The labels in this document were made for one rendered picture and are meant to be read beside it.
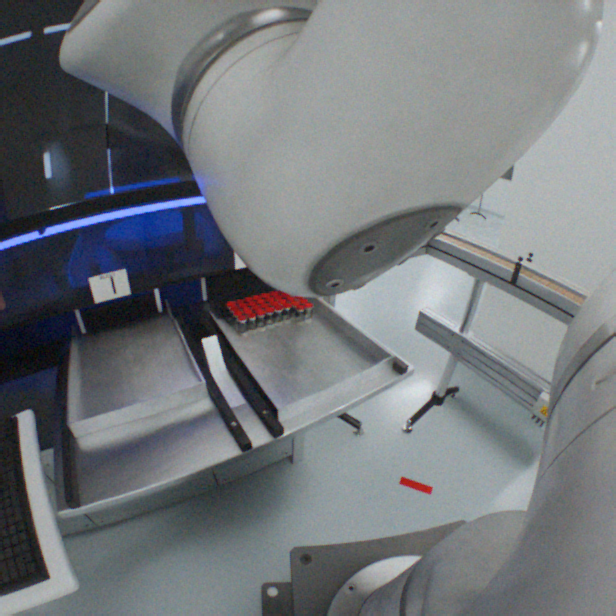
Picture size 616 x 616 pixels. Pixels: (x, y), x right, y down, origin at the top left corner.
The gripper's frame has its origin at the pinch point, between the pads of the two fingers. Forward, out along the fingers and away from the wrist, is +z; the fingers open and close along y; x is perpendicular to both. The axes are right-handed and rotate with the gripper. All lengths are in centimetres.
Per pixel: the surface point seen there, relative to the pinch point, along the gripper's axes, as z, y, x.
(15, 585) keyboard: -33, 16, -65
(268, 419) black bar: 8.0, 10.2, -31.4
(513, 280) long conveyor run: 91, 20, 29
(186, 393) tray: 4.4, -1.1, -41.1
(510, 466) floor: 127, 100, -17
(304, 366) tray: 23.1, 4.5, -28.2
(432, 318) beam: 124, 10, -7
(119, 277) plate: 4, -31, -44
